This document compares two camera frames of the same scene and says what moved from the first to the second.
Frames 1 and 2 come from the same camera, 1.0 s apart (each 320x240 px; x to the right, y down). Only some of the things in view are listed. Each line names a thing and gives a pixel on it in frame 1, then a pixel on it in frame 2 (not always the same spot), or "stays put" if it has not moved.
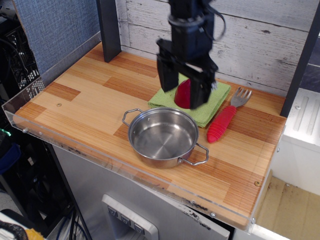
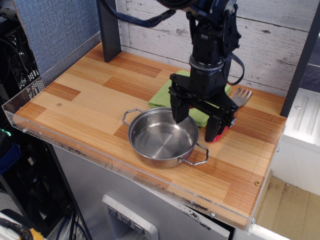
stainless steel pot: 160,137 stays put
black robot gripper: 192,45 to 207,88
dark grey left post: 111,38 stays put
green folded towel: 202,115 stays put
